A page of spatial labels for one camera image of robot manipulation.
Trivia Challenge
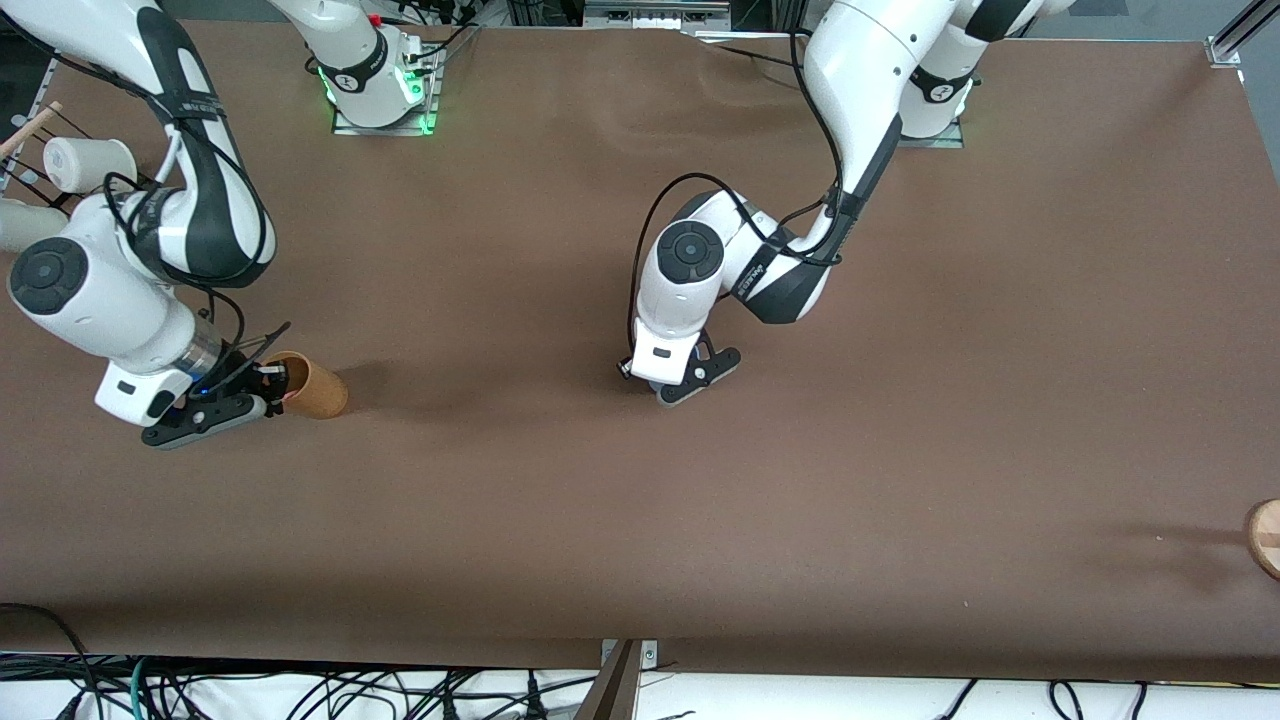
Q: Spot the brown table cloth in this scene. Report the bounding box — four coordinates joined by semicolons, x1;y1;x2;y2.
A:
0;15;1280;683

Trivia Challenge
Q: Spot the black looping floor cable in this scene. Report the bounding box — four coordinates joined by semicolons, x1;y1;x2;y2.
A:
0;602;101;720

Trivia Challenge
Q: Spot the black table cable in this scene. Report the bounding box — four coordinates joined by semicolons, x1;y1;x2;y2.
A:
700;40;813;69

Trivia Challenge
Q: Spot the aluminium frame profile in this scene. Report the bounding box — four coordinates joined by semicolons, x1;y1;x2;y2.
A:
30;55;61;116
1204;0;1280;69

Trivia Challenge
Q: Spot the wooden stick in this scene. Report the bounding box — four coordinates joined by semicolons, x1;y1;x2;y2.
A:
0;100;64;161

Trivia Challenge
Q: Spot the black wire rack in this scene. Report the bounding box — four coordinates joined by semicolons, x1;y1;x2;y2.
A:
0;105;101;216

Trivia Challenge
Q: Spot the silver control box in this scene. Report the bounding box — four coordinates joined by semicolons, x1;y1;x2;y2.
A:
583;0;732;31

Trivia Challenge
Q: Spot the brown wooden cup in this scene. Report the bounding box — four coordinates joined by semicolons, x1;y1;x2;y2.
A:
262;350;350;420

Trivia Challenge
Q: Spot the brown pole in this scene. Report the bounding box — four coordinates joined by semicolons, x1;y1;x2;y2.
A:
573;640;642;720

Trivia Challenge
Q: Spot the white cup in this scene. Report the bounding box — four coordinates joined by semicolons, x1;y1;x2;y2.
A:
0;198;69;254
43;136;139;196

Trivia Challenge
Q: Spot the round wooden disc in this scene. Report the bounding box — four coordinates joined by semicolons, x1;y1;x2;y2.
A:
1245;498;1280;581

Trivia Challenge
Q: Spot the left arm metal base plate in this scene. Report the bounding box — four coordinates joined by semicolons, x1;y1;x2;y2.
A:
895;112;967;150

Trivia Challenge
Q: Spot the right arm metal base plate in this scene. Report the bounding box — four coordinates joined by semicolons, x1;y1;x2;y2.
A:
331;40;441;137

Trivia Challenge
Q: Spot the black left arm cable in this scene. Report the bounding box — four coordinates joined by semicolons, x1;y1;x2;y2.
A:
626;28;853;353

